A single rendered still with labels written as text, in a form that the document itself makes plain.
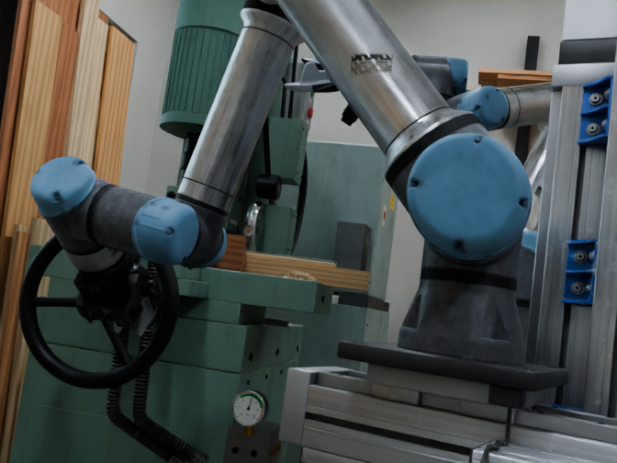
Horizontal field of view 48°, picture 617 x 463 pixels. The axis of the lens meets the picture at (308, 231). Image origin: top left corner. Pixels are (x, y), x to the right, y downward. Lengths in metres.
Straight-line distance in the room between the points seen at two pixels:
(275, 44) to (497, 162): 0.39
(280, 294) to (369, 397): 0.51
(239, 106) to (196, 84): 0.60
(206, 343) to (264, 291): 0.15
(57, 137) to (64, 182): 2.37
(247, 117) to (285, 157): 0.77
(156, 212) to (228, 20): 0.84
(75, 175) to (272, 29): 0.32
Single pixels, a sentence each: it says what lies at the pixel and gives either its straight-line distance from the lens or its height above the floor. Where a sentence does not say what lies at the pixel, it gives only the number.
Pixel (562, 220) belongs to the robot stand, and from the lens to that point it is 1.05.
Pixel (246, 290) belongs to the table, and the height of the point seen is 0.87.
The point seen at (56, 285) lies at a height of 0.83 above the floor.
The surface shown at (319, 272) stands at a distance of 1.46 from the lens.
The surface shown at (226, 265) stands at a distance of 1.42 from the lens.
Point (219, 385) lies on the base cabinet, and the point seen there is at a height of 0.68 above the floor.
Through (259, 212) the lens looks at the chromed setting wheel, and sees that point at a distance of 1.62.
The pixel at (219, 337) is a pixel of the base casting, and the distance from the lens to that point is 1.35.
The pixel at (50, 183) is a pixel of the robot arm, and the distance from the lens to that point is 0.86.
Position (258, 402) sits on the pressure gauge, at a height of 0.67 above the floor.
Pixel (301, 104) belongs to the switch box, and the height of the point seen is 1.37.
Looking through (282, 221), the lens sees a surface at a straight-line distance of 1.66.
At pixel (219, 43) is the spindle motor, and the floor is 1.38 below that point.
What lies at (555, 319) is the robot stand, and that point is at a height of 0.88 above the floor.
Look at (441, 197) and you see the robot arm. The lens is 0.68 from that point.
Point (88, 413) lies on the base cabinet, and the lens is 1.46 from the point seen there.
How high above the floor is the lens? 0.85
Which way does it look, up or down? 6 degrees up
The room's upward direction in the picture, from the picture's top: 8 degrees clockwise
